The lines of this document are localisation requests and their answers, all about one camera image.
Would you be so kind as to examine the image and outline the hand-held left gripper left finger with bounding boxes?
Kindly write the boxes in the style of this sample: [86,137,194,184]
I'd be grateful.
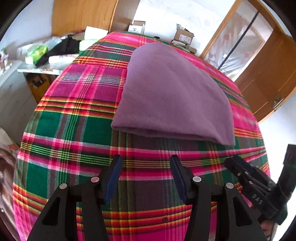
[27,155,123,241]

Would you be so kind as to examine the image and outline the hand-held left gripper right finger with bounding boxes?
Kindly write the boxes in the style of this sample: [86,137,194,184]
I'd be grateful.
[169,155,266,241]

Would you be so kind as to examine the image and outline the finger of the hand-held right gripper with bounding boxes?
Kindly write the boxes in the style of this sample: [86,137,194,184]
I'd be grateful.
[225,158,252,186]
[233,155,258,173]

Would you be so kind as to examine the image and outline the purple fleece pants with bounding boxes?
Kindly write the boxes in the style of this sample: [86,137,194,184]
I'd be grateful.
[111,42,236,146]

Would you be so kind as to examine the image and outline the person's right hand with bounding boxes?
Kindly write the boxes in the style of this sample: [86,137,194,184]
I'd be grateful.
[259,219,278,241]

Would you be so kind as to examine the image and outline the pink green plaid bed sheet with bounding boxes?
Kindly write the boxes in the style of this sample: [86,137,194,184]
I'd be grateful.
[13,31,271,241]

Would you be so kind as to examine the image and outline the wooden door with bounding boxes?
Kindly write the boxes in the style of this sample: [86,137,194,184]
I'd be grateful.
[235,30,296,122]

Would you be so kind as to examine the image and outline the brown printed blanket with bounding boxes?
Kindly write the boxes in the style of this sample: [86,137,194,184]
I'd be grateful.
[0,127,21,232]

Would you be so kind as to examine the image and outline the yellow cardboard box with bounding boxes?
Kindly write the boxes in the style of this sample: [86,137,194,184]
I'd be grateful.
[25,74,50,103]

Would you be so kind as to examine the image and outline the clear printed plastic curtain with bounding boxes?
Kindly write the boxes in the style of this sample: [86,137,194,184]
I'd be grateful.
[206,5,273,80]

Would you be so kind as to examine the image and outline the black pole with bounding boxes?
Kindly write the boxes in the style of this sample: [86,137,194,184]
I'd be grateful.
[218,11,260,68]

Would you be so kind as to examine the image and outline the small flat cardboard box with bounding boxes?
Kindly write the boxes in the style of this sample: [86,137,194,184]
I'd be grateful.
[184,44,197,55]

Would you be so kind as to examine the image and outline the white cabinet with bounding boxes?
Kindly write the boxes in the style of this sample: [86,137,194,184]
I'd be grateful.
[0,67,38,144]

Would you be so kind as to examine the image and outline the white tube pack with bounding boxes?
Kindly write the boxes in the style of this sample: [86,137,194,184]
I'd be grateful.
[48,54,79,65]

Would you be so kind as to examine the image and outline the folding table with printed top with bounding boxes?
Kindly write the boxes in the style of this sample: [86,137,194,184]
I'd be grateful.
[17,30,109,76]

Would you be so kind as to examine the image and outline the green tissue pack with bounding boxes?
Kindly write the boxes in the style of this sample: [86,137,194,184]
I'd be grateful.
[25,44,48,65]
[79,39,99,51]

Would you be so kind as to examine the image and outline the black cloth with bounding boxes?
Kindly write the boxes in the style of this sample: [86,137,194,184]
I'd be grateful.
[35,37,80,67]

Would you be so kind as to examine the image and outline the open cardboard box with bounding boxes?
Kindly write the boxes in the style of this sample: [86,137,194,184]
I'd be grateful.
[174,23,195,44]

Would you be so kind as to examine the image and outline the white paper box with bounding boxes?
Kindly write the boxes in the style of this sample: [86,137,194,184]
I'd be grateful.
[84,26,109,40]

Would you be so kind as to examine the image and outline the clear plastic bag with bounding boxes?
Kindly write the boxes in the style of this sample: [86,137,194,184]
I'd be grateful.
[44,37,63,47]

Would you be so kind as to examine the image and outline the white packet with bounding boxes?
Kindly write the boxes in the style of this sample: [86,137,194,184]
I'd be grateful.
[17,44,35,58]

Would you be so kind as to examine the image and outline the pile of small toiletries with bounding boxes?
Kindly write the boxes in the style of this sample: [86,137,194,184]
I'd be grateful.
[0,49,12,75]

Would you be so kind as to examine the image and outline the wooden wardrobe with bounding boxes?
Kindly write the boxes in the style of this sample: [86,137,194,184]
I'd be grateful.
[52,0,141,37]

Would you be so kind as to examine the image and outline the metal door handle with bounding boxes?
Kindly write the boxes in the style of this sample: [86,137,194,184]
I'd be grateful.
[272,96,284,109]

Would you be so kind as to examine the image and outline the wooden door frame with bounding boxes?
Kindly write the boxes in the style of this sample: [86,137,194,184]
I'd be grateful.
[199,0,275,81]

